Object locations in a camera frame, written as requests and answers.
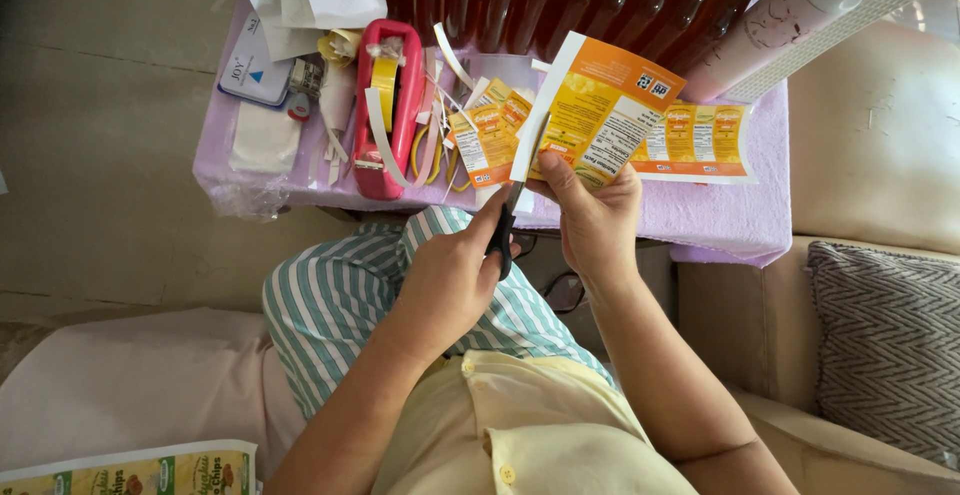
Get person's left hand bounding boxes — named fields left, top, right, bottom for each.
left=388, top=187, right=523, bottom=365

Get pale pink pillow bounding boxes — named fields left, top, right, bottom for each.
left=0, top=306, right=307, bottom=482

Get teal striped trousers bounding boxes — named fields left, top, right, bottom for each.
left=261, top=205, right=618, bottom=422

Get small silver box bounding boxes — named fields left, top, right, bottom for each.
left=288, top=57, right=326, bottom=99

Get green and yellow printed sheet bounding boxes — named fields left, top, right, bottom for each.
left=0, top=439, right=261, bottom=495

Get large orange label sheet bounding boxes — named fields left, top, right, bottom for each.
left=509, top=30, right=688, bottom=193

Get orange label strip sheet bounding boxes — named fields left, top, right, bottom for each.
left=628, top=100, right=759, bottom=185

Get crumpled yellow tape wad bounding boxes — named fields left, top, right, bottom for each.
left=316, top=27, right=364, bottom=70

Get pale yellow shirt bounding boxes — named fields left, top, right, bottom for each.
left=370, top=349, right=700, bottom=495

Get pink flask with white cap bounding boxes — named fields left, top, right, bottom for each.
left=678, top=0, right=887, bottom=104

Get stack of cut orange labels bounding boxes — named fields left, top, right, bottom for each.
left=445, top=78, right=538, bottom=190

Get blue and white tin box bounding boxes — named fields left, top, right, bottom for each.
left=216, top=10, right=298, bottom=110

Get person's right hand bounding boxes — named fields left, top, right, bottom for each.
left=525, top=150, right=645, bottom=291

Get yellow handled scissors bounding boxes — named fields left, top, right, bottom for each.
left=408, top=123, right=475, bottom=194

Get lilac table cloth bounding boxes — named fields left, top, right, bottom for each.
left=192, top=0, right=794, bottom=268

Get black eyeglasses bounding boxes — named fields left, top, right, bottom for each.
left=538, top=270, right=588, bottom=316

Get grey chevron cushion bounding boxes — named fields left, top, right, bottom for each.
left=805, top=240, right=960, bottom=471

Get black handled scissors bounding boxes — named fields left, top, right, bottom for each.
left=483, top=111, right=553, bottom=283

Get pink tape dispenser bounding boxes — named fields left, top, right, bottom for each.
left=350, top=18, right=427, bottom=202

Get folded white cloth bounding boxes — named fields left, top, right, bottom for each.
left=228, top=100, right=303, bottom=175

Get yellow tape roll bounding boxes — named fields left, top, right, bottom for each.
left=369, top=57, right=401, bottom=133

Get beige sofa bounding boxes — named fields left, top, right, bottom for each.
left=673, top=21, right=960, bottom=495

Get clear plastic bag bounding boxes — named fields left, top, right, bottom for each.
left=204, top=174, right=292, bottom=223

